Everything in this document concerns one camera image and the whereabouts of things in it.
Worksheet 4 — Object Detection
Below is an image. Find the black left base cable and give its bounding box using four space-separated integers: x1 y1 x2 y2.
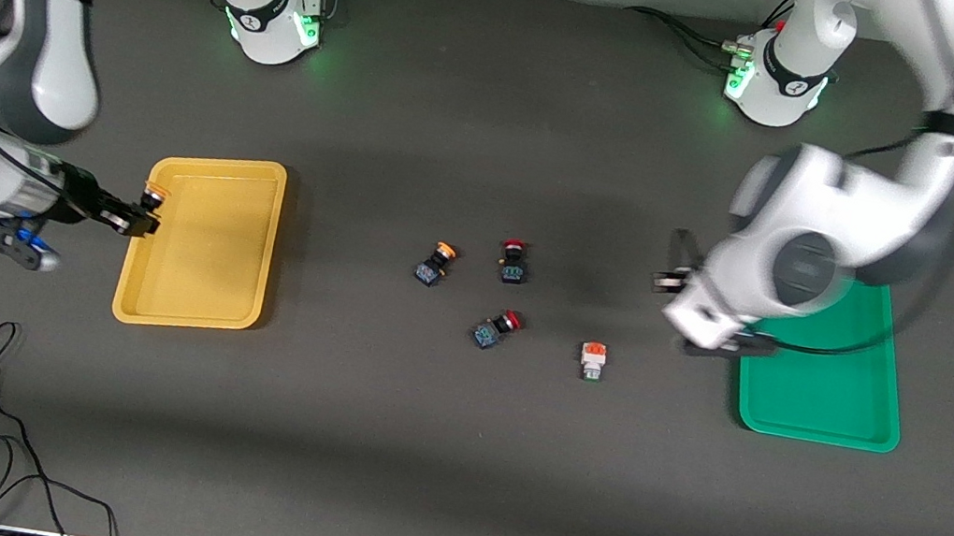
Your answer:
617 4 746 73

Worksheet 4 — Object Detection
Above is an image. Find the green plastic tray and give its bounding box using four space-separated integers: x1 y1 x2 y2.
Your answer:
727 264 923 456

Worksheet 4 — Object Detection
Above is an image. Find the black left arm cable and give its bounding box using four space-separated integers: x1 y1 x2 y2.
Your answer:
749 88 954 376

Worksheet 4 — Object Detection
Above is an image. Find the yellow plastic tray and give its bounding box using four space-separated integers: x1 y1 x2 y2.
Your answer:
110 141 290 343

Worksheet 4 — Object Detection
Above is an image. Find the red mushroom push button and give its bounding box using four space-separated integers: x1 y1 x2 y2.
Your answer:
470 305 526 356
496 237 532 287

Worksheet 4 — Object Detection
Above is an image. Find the yellow cap push button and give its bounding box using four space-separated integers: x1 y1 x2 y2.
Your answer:
412 239 459 292
137 181 171 215

